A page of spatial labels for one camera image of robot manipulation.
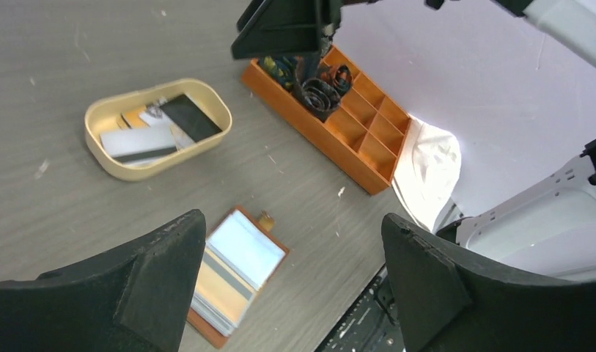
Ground black card in tray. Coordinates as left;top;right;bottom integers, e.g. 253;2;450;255
159;94;222;142

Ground white bucket hat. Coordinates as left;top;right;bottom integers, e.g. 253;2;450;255
391;117;462;233

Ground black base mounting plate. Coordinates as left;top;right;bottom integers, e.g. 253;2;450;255
315;267;405;352

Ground blue yellow item bundle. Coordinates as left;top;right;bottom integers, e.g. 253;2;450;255
257;56;298;92

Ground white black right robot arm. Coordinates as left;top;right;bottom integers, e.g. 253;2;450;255
392;34;596;280

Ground brown leather card holder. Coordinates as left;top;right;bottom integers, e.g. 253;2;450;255
187;205;290;349

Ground orange gold card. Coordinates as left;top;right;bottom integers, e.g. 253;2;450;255
191;249;257;336

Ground gold card in tray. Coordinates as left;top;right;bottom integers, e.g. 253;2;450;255
117;106;149;129

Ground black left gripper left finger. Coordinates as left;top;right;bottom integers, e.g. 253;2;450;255
0;210;206;351

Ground orange compartment organizer box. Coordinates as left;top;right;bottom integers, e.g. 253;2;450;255
242;47;411;195

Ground cream oval tray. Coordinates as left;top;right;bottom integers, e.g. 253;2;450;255
84;78;233;181

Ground white cards in tray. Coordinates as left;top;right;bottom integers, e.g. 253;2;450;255
99;97;195;166

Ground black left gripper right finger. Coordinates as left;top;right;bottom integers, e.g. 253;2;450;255
381;213;596;351

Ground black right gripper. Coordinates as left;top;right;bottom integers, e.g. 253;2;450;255
230;0;375;59

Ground black coiled cable bundle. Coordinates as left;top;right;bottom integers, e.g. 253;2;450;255
293;56;342;122

